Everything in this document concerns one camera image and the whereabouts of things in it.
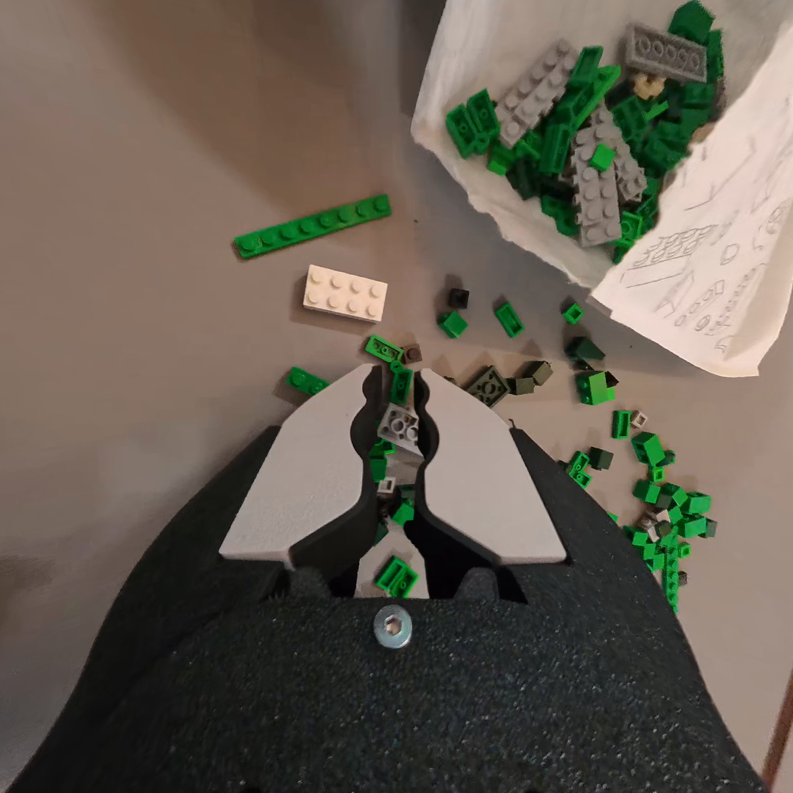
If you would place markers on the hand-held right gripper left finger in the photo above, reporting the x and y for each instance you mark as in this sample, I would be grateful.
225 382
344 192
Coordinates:
297 483

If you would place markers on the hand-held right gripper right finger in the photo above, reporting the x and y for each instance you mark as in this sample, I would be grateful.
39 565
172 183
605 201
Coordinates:
489 489

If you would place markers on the light grey square plate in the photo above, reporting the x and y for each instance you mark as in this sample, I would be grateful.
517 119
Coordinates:
399 427

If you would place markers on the scatter of small green bricks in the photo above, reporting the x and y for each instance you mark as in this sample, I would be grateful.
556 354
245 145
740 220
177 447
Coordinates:
598 387

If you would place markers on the torn white paper bag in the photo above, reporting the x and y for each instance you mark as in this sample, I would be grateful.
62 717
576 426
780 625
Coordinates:
712 279

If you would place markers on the pile of green grey bricks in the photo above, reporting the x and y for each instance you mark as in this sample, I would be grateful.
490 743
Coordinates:
471 127

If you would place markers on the dark plate brick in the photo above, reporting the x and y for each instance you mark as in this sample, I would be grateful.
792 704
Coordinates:
489 387

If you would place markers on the white eight-stud brick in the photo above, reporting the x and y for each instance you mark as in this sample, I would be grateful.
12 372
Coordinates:
344 294

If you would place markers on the long green plate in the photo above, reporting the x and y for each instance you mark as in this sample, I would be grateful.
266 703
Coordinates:
310 226

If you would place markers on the long grey brick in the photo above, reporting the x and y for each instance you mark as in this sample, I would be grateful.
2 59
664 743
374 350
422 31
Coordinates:
536 93

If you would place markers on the dark grey plate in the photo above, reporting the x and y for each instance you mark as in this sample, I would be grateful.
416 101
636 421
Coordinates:
666 52

